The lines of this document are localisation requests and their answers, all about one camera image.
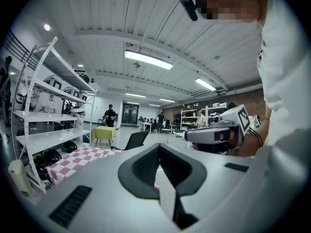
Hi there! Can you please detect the black double door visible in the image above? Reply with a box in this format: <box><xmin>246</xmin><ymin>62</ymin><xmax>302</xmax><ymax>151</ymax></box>
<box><xmin>122</xmin><ymin>102</ymin><xmax>140</xmax><ymax>125</ymax></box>

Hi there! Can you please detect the black balcony railing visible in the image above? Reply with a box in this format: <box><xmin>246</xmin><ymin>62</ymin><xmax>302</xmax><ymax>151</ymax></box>
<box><xmin>2</xmin><ymin>30</ymin><xmax>40</xmax><ymax>70</ymax></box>

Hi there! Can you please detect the white long desk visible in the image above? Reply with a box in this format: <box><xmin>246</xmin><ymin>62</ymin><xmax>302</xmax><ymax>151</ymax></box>
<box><xmin>138</xmin><ymin>120</ymin><xmax>153</xmax><ymax>133</ymax></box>

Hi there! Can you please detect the person's white shirt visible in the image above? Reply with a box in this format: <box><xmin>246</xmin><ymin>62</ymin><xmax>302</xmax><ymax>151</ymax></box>
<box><xmin>256</xmin><ymin>0</ymin><xmax>311</xmax><ymax>148</ymax></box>

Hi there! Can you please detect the black helmet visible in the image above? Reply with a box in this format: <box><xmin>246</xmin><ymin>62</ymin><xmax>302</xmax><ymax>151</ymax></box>
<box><xmin>61</xmin><ymin>140</ymin><xmax>79</xmax><ymax>153</ymax></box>
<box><xmin>33</xmin><ymin>149</ymin><xmax>63</xmax><ymax>180</ymax></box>

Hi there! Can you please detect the white plastic canister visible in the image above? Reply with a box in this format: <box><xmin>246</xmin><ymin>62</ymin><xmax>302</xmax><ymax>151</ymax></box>
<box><xmin>7</xmin><ymin>159</ymin><xmax>33</xmax><ymax>197</ymax></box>

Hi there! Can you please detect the pink white checkered mat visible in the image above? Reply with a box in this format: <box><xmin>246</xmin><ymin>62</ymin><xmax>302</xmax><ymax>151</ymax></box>
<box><xmin>47</xmin><ymin>146</ymin><xmax>161</xmax><ymax>196</ymax></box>

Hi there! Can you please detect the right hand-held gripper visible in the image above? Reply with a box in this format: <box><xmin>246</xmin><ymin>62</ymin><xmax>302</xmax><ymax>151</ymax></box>
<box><xmin>184</xmin><ymin>104</ymin><xmax>251</xmax><ymax>154</ymax></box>

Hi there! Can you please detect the black head-worn camera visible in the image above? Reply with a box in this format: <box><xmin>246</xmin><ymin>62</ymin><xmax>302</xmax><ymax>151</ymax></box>
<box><xmin>180</xmin><ymin>0</ymin><xmax>199</xmax><ymax>22</ymax></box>

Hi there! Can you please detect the white metal shelf rack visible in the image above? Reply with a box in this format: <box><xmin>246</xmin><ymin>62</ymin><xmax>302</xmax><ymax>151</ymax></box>
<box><xmin>11</xmin><ymin>36</ymin><xmax>98</xmax><ymax>194</ymax></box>

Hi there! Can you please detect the green cloth table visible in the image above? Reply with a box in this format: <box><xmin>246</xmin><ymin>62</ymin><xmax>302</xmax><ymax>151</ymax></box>
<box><xmin>91</xmin><ymin>126</ymin><xmax>117</xmax><ymax>148</ymax></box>

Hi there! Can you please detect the person's head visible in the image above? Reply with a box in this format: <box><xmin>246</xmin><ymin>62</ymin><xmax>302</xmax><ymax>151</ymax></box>
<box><xmin>195</xmin><ymin>0</ymin><xmax>266</xmax><ymax>24</ymax></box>

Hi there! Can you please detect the person's right forearm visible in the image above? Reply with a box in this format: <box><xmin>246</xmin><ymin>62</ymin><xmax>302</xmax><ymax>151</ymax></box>
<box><xmin>239</xmin><ymin>107</ymin><xmax>272</xmax><ymax>158</ymax></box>

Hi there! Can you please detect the black office chair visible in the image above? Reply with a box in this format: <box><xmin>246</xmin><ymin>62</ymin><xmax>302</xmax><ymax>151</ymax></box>
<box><xmin>110</xmin><ymin>130</ymin><xmax>150</xmax><ymax>151</ymax></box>

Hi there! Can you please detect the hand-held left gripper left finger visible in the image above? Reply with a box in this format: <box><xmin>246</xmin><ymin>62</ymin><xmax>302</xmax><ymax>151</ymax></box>
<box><xmin>118</xmin><ymin>143</ymin><xmax>160</xmax><ymax>201</ymax></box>

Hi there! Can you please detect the long ceiling light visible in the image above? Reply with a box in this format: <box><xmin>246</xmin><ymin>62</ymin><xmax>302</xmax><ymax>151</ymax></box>
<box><xmin>125</xmin><ymin>92</ymin><xmax>147</xmax><ymax>99</ymax></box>
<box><xmin>124</xmin><ymin>50</ymin><xmax>174</xmax><ymax>70</ymax></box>
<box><xmin>194</xmin><ymin>77</ymin><xmax>217</xmax><ymax>92</ymax></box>

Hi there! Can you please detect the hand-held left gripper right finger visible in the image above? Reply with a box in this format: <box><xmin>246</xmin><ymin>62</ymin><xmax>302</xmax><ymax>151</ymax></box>
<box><xmin>159</xmin><ymin>143</ymin><xmax>207</xmax><ymax>230</ymax></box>

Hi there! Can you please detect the white storage shelf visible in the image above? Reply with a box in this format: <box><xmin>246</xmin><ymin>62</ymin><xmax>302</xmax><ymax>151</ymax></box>
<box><xmin>180</xmin><ymin>102</ymin><xmax>229</xmax><ymax>131</ymax></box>

